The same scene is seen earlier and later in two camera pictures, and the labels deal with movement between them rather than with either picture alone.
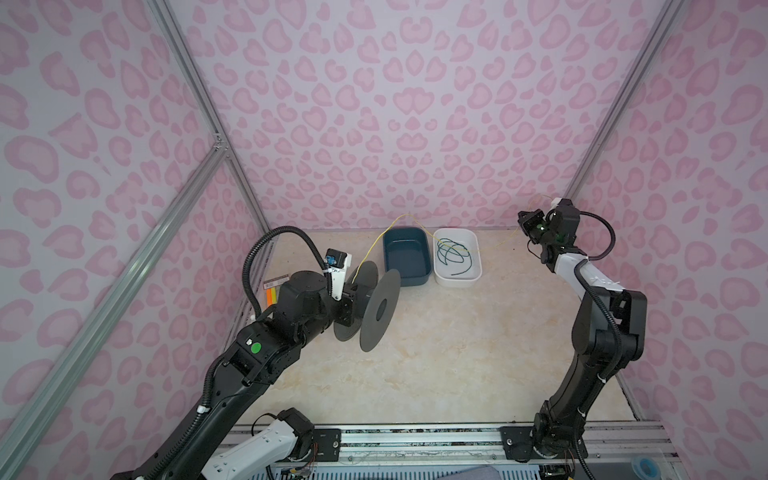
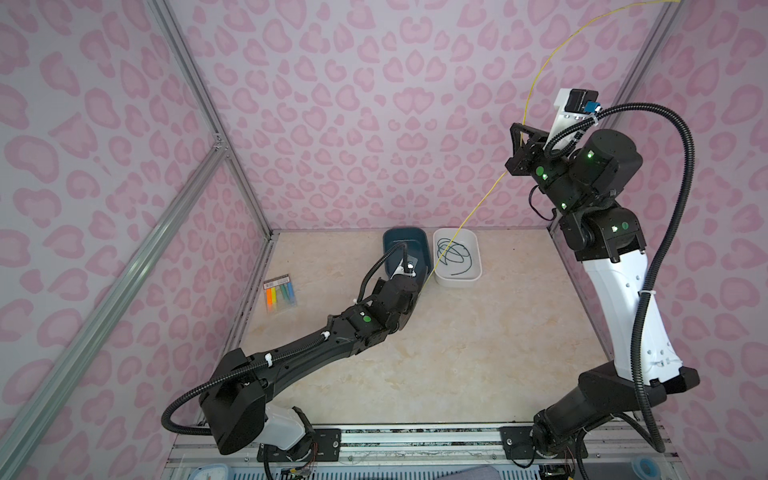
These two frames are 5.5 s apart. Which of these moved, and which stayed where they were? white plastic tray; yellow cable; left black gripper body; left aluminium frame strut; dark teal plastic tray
Moved: yellow cable; left black gripper body
Stayed: white plastic tray; dark teal plastic tray; left aluminium frame strut
